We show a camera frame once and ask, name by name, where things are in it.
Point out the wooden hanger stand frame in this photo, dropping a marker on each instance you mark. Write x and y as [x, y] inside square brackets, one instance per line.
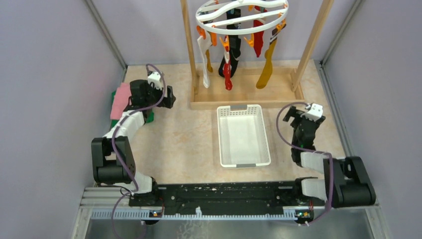
[284, 86]

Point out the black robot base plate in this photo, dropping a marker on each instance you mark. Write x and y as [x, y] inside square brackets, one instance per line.
[225, 199]

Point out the pink folded towel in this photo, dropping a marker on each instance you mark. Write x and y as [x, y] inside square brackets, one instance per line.
[120, 101]

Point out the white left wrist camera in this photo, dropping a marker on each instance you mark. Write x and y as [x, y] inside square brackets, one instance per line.
[155, 79]

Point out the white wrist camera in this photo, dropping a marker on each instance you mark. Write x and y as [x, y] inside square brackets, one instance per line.
[313, 112]
[155, 79]

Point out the red sock white cuff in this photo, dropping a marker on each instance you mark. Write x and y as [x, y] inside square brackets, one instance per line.
[227, 71]

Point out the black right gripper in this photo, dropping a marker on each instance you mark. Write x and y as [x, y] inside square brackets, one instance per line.
[295, 113]

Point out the white round clip hanger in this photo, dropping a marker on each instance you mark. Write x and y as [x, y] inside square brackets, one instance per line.
[241, 17]

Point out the white plastic basket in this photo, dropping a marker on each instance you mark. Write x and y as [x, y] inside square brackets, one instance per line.
[242, 137]

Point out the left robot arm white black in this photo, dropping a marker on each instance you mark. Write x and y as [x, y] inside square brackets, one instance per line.
[112, 157]

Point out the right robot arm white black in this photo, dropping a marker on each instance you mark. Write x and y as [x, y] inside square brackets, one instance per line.
[345, 182]

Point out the mustard yellow sock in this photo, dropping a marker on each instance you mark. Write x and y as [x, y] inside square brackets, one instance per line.
[268, 67]
[209, 65]

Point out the aluminium rail frame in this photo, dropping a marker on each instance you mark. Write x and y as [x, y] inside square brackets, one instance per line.
[105, 213]

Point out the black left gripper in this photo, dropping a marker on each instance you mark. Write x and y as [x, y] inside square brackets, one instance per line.
[168, 101]

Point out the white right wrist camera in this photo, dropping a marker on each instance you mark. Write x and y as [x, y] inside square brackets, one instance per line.
[313, 112]

